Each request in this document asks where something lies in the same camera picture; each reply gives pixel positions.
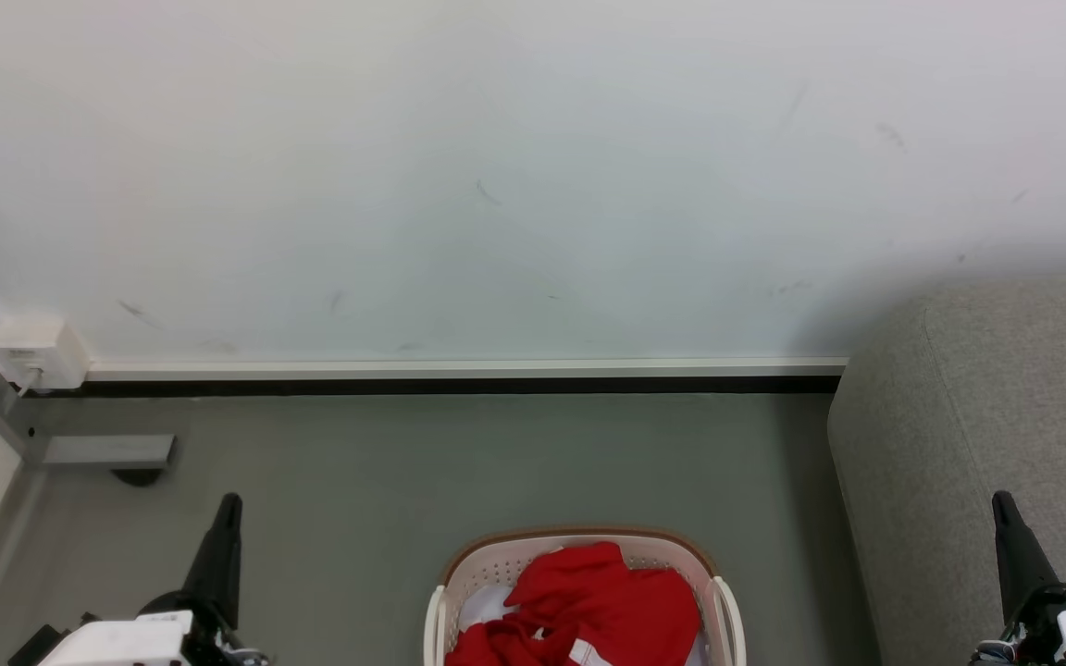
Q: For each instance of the grey fabric sofa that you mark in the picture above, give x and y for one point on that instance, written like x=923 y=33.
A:
x=959 y=416

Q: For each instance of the black round door stopper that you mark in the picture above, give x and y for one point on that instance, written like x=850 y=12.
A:
x=137 y=476

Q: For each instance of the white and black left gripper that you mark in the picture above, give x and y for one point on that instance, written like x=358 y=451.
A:
x=126 y=640

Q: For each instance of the grey metal floor plate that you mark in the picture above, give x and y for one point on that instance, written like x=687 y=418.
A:
x=107 y=450

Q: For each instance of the red and white garment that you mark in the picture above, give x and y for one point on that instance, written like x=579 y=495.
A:
x=598 y=597

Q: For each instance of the white and black baseboard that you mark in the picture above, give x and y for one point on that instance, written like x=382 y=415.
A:
x=459 y=375

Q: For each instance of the cream perforated laundry basket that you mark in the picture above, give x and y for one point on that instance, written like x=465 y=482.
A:
x=487 y=564

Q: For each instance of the white wall outlet box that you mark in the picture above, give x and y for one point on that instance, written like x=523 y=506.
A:
x=38 y=350

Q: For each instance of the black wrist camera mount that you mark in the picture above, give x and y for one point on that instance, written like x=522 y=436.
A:
x=33 y=646

